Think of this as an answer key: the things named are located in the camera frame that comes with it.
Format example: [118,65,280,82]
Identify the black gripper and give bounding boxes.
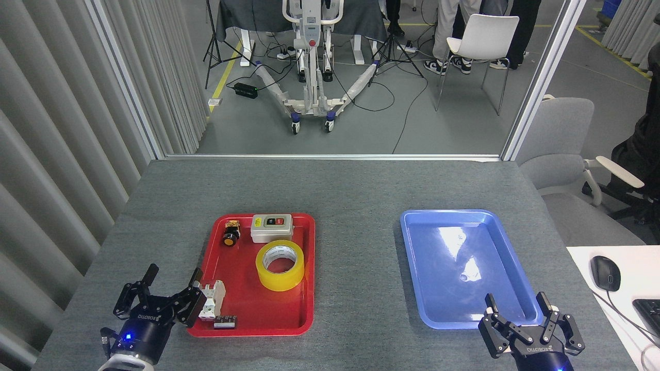
[478,292,586,371]
[111,264,207,365]

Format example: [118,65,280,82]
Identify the yellow tape roll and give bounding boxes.
[255,240,305,292]

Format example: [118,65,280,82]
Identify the white desk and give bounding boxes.
[566,245,660,371]

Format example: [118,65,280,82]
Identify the white plastic block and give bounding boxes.
[199,280,226,321]

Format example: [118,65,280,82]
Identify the black computer mouse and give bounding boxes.
[590,256,621,292]

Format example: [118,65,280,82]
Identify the black yellow push button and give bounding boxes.
[222,219,242,247]

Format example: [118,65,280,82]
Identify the blue plastic tray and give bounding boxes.
[400,209,543,330]

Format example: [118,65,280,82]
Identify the red plastic tray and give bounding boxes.
[187,213,316,337]

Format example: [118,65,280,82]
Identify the black keyboard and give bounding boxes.
[632,299,660,338]

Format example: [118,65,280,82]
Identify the grey office chair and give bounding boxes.
[516,94,648,247]

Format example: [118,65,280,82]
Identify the black office chair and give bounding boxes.
[583,41,660,243]

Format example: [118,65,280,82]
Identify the black tripod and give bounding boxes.
[369,0,426,87]
[204,0,258,89]

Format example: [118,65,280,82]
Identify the white stand on wheels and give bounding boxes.
[255,0,380,136]

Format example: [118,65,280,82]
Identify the person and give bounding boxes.
[490,0,543,70]
[424,0,490,76]
[385,0,406,38]

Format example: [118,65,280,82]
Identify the white plastic chair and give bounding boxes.
[435,14,520,116]

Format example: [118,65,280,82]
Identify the table with dark cloth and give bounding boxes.
[216,0,388,68]

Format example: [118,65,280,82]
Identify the grey two-button switch box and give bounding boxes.
[251,214,294,244]

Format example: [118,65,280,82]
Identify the silver post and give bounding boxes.
[85,0,168,159]
[501,0,588,161]

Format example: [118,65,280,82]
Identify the silver horizontal rail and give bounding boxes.
[164,153,504,163]

